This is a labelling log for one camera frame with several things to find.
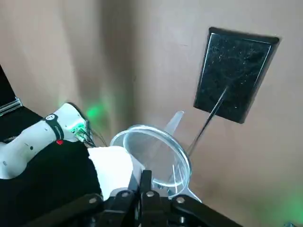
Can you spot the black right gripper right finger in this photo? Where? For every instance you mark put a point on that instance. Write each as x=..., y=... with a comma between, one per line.
x=161, y=212

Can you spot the clear glass funnel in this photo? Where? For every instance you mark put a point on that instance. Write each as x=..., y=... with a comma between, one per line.
x=156, y=151

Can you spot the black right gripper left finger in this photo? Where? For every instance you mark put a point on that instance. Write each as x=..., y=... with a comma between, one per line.
x=118, y=208

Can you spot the aluminium frame rail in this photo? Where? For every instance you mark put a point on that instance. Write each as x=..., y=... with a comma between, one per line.
x=10, y=106

